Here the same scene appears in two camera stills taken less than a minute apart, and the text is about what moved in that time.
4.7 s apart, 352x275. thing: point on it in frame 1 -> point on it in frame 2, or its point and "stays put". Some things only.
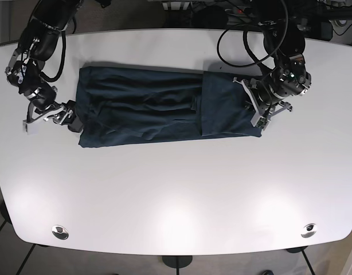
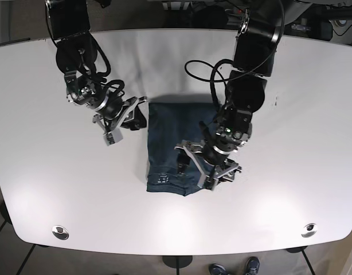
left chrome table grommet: x=60 y=232 stays put
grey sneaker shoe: x=268 y=272 -> x=252 y=266
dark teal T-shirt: x=121 y=104 -> x=171 y=124
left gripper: x=61 y=113 -> x=130 y=116
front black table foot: x=176 y=262 stays put
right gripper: x=265 y=107 -> x=210 y=175
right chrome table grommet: x=309 y=230 stays put
